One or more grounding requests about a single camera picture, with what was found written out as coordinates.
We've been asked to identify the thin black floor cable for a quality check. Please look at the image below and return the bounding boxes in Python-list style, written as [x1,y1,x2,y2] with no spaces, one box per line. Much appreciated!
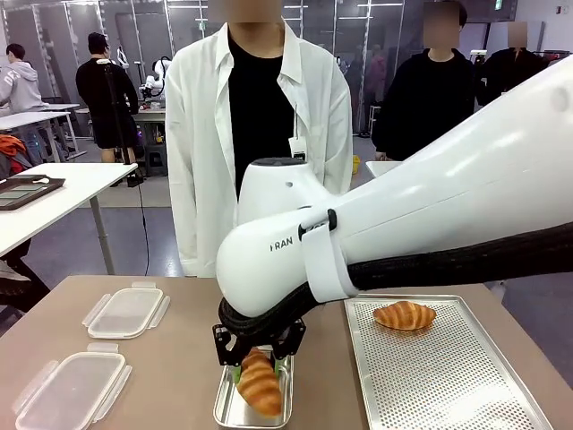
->
[136,177,150,275]

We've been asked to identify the white side table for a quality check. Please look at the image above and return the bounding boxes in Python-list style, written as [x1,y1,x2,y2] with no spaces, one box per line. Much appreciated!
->
[0,161,139,275]

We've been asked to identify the black step stool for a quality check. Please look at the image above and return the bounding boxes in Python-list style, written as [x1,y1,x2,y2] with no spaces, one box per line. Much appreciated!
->
[144,146,167,176]

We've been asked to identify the rectangular steel container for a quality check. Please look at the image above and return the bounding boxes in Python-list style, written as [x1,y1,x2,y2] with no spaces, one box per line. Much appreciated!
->
[212,356,295,427]

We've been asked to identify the person in grey hoodie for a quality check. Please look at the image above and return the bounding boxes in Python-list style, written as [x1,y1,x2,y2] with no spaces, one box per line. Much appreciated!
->
[0,42,50,167]

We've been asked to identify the person in black shorts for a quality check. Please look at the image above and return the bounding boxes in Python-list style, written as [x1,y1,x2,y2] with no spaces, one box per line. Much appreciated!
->
[74,31,141,163]

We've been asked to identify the clear plastic clip lid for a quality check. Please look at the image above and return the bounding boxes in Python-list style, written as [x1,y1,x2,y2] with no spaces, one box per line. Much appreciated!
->
[11,343,133,430]
[81,281,171,340]

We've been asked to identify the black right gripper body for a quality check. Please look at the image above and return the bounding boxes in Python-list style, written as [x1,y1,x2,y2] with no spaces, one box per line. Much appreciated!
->
[232,331,288,350]

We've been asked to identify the golden brown croissant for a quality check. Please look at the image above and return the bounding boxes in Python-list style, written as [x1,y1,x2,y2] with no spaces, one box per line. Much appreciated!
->
[372,300,438,331]
[235,347,284,417]

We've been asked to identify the black braided cable sleeve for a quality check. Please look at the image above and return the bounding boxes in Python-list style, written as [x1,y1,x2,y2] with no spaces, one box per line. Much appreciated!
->
[218,222,573,342]

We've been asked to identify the person in black sweatshirt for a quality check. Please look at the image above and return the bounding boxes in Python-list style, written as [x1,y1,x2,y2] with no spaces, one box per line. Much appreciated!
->
[372,0,476,162]

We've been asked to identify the seated person dark legs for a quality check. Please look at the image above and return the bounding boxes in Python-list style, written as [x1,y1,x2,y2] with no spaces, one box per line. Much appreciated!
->
[0,236,51,324]

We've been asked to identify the white background desk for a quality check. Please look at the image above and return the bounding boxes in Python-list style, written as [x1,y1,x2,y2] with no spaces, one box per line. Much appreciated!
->
[0,102,81,163]

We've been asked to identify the person in white lab coat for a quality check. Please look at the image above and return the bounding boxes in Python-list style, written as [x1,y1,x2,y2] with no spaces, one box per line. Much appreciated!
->
[164,0,355,279]

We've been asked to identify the perforated metal baking tray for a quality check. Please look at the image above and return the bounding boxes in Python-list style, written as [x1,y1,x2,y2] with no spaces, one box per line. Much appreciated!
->
[343,294,556,430]

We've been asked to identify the white hanging name badge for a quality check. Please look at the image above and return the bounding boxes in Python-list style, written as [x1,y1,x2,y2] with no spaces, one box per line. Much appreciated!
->
[287,103,307,161]

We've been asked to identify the person in black jacket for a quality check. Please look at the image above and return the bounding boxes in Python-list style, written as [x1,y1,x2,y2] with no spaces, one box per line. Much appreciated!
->
[475,20,551,108]

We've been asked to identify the black tripod stand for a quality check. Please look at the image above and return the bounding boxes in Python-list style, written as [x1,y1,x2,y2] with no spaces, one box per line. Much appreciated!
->
[103,61,145,188]

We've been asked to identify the white velcro strap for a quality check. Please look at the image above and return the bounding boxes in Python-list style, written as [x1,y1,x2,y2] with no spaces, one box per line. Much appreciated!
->
[298,208,359,303]

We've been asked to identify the orange jacket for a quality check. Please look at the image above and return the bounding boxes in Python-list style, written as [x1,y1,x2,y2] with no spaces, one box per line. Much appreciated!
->
[0,133,28,176]

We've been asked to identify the dark brown tray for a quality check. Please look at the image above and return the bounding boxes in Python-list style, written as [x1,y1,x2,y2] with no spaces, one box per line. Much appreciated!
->
[0,174,67,211]

